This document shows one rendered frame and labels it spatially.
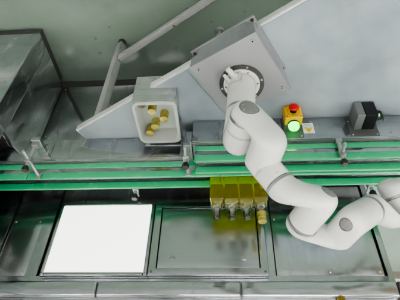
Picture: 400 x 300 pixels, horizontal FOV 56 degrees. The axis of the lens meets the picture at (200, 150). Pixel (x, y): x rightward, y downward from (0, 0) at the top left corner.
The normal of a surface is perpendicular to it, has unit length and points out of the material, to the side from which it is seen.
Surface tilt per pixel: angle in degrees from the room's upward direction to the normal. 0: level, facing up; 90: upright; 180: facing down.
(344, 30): 0
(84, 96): 90
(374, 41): 0
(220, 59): 4
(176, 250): 90
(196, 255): 91
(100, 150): 90
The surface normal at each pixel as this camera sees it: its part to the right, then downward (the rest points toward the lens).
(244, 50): -0.10, 0.72
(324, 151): -0.07, -0.67
